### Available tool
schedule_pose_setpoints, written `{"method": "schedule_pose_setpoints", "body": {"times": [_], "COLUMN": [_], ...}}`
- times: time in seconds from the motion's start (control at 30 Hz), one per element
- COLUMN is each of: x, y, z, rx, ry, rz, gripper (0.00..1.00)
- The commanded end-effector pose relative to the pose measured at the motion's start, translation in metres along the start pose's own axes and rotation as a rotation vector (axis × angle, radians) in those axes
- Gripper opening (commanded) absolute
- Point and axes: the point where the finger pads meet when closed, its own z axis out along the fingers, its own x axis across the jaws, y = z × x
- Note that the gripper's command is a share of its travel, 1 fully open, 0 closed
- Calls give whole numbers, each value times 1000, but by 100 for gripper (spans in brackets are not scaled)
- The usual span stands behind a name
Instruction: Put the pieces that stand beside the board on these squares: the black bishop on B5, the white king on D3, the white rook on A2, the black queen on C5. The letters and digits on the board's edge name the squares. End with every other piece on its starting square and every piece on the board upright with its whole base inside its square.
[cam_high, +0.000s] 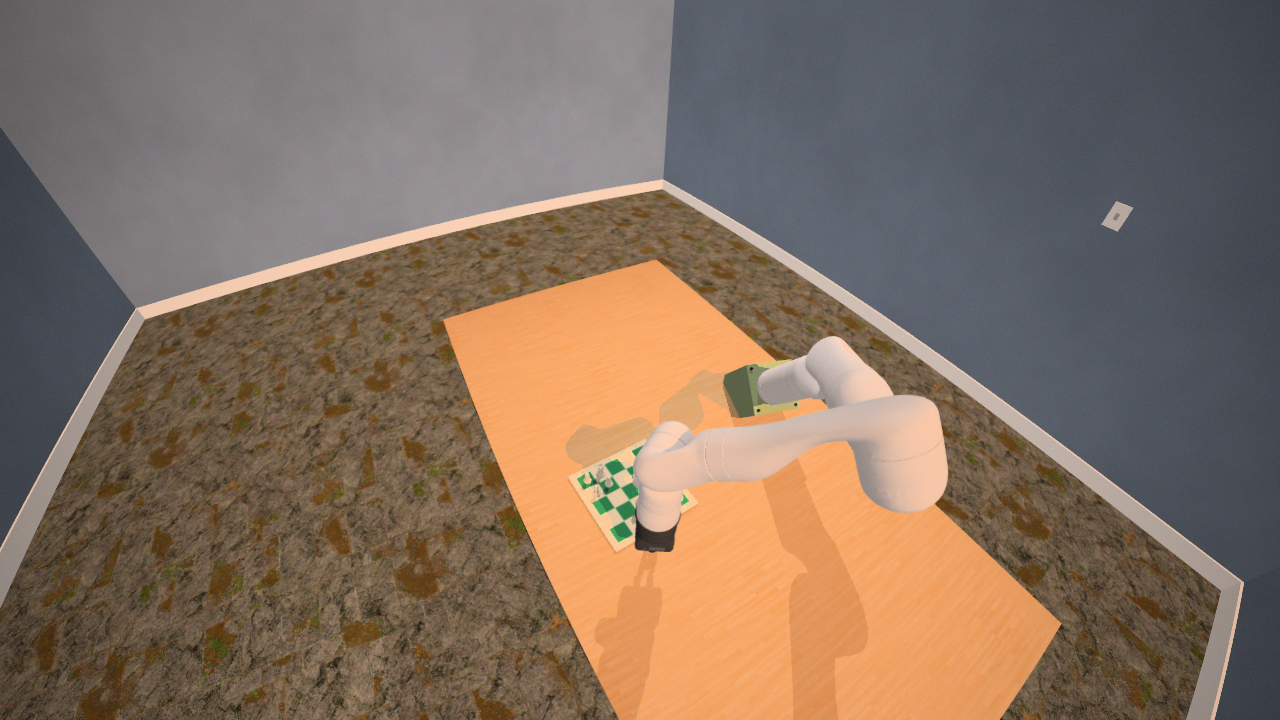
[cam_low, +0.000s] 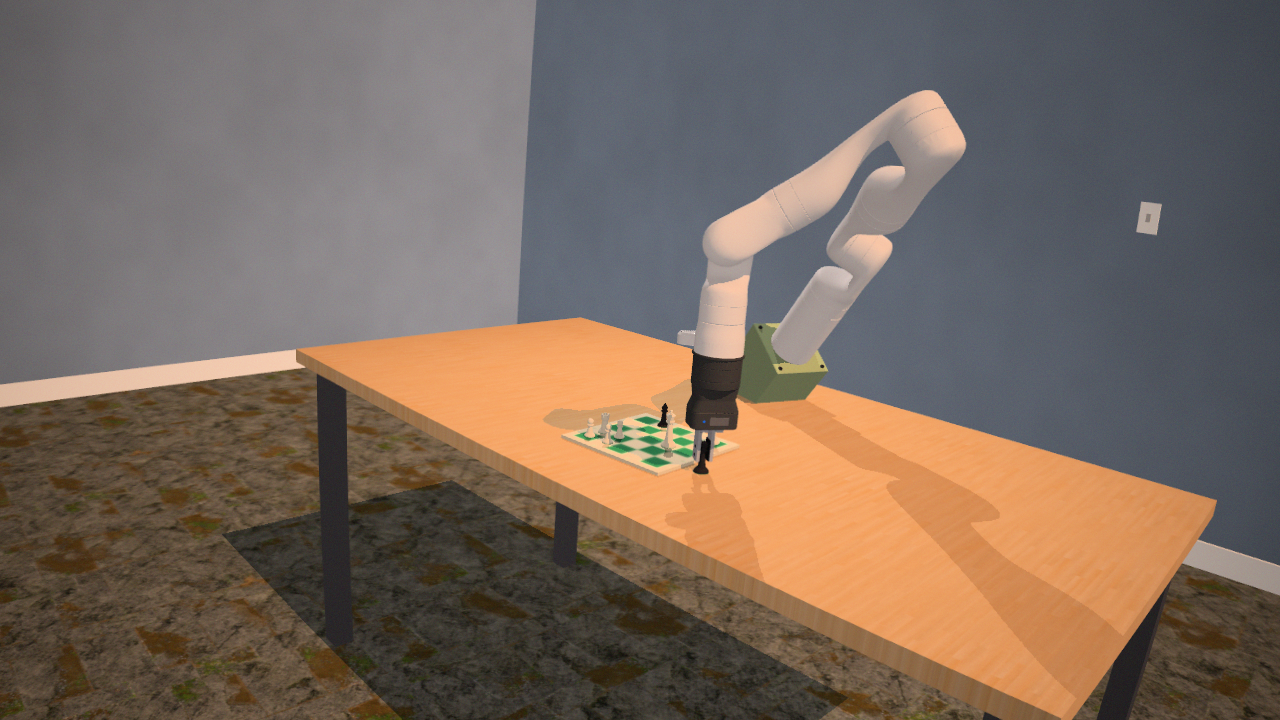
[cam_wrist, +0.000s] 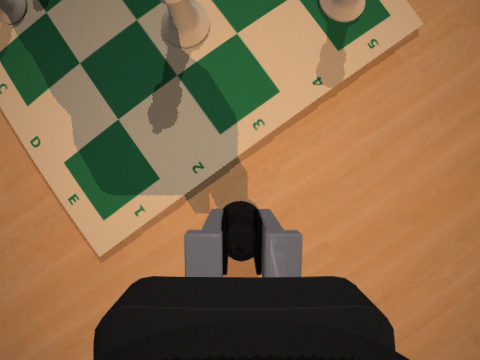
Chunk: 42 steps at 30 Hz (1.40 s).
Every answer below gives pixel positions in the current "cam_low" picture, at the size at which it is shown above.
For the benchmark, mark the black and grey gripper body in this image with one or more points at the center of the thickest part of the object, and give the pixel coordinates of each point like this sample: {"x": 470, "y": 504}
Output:
{"x": 716, "y": 375}

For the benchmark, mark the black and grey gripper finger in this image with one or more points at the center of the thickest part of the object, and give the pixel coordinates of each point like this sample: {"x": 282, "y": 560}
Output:
{"x": 697, "y": 445}
{"x": 710, "y": 439}

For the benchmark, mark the green and cream chessboard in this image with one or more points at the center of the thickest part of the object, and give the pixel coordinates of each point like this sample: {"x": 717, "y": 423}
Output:
{"x": 641, "y": 447}

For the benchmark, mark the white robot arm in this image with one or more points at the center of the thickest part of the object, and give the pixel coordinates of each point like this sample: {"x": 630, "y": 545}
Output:
{"x": 928, "y": 142}

